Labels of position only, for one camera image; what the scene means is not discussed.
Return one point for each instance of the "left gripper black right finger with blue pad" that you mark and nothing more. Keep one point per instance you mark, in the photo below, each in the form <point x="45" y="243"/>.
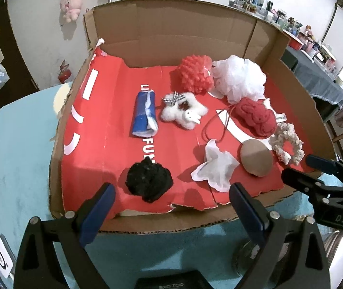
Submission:
<point x="291" y="253"/>

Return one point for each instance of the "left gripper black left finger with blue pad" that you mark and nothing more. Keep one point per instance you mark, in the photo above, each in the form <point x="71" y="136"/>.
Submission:
<point x="37" y="262"/>

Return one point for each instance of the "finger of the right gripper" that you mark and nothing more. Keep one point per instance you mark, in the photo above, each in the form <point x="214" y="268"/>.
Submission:
<point x="309" y="185"/>
<point x="329" y="167"/>

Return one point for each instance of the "round tan powder puff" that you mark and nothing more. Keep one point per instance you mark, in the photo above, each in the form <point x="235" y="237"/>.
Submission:
<point x="256" y="158"/>

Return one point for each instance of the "cream knitted scrunchie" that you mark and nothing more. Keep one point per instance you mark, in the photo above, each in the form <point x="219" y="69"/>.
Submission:
<point x="286" y="145"/>

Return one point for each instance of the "white tissue cloth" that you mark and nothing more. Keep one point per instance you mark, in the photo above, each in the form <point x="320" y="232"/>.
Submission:
<point x="217" y="169"/>

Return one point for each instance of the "white mesh bath pouf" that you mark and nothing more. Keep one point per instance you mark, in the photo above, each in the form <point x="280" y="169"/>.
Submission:
<point x="236" y="78"/>

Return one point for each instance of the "white fluffy plush hair clip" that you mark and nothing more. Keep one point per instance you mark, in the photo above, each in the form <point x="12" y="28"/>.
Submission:
<point x="184" y="109"/>

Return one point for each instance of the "black fluffy scrunchie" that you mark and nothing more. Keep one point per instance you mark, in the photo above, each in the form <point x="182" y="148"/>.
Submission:
<point x="148" y="180"/>

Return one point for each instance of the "red knobbly bath sponge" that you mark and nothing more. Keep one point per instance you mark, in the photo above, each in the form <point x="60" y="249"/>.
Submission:
<point x="195" y="74"/>

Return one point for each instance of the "dark glass jar metal lid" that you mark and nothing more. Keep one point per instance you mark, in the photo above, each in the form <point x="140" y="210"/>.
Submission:
<point x="333" y="244"/>

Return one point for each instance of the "white power bank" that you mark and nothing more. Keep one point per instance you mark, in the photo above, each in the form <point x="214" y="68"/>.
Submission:
<point x="7" y="259"/>

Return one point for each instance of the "small glass jar yellow beads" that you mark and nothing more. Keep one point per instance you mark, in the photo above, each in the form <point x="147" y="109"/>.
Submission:
<point x="244" y="256"/>

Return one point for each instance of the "table with grey cloth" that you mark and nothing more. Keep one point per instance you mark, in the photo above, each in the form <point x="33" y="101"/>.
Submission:
<point x="327" y="95"/>

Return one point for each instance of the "red bowl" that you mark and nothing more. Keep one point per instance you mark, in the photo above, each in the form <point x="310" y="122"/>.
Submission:
<point x="296" y="44"/>

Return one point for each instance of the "teal table cloth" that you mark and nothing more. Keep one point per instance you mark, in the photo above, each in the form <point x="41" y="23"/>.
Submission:
<point x="27" y="129"/>

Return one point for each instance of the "cardboard box red lining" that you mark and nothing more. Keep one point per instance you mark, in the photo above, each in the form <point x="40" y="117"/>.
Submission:
<point x="134" y="46"/>

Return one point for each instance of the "pink plush on wall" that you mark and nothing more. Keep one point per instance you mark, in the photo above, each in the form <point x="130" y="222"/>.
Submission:
<point x="71" y="9"/>

